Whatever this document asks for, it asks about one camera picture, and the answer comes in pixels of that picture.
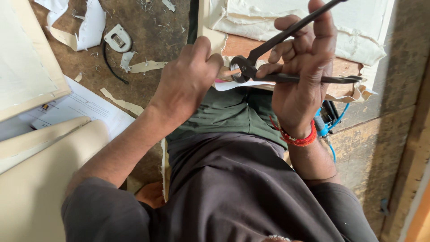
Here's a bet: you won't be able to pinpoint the person's left hand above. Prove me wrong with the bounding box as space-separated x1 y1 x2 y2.
149 36 224 117

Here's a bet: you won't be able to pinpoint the person's right hand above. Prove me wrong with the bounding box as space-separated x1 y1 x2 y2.
256 0 338 139

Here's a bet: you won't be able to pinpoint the black metal pincers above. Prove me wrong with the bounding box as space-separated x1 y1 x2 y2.
230 0 364 84

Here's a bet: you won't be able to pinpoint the canvas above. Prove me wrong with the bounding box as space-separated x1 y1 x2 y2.
196 0 397 103

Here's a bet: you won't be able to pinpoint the green trousers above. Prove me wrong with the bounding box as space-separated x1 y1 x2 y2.
166 86 289 150

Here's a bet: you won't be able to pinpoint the small white canvas scrap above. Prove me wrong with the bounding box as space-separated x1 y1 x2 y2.
120 51 135 73

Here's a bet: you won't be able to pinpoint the white tape measure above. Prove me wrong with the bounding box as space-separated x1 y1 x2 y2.
104 24 132 53

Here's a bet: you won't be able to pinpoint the long beige canvas strip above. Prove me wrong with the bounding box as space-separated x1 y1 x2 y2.
100 88 144 116

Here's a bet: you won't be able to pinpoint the thin white canvas strip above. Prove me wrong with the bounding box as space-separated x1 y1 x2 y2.
160 138 169 203

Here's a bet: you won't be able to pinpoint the large white canvas scrap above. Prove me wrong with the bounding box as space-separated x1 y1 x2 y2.
34 0 107 52

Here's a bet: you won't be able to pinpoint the printed white paper sheet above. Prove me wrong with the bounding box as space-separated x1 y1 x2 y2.
0 75 135 142

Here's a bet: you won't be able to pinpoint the pneumatic staple gun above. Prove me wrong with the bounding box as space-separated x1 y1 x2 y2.
314 100 342 137

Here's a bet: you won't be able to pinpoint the dark grey t-shirt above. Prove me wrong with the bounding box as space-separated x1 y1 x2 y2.
61 132 379 242

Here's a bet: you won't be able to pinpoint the person's bare foot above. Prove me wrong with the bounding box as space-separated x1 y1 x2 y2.
134 181 166 209

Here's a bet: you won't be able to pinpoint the narrow beige canvas panel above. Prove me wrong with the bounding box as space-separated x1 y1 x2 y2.
0 116 92 160

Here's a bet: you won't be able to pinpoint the wide beige canvas panel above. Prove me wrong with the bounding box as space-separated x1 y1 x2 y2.
0 120 110 242

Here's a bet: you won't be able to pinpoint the black cable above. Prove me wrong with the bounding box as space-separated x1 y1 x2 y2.
102 41 129 85

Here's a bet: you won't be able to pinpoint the red thread bracelet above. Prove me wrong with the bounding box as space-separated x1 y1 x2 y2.
269 115 318 147

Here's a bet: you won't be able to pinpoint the blue air hose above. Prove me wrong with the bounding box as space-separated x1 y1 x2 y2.
315 102 351 164

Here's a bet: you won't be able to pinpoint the large stretched canvas frame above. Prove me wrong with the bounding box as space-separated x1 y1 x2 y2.
0 0 72 122

